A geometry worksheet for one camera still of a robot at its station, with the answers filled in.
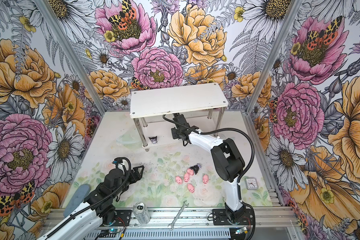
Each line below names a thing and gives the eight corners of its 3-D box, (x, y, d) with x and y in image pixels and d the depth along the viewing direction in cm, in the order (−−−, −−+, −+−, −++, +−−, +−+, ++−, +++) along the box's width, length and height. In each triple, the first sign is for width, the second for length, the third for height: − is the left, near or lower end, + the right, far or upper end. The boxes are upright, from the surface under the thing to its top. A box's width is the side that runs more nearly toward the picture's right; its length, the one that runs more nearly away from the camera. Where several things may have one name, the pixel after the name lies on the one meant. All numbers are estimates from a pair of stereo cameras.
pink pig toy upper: (181, 178, 88) (181, 177, 87) (188, 168, 93) (188, 167, 91) (187, 183, 87) (187, 181, 85) (194, 172, 91) (194, 171, 89)
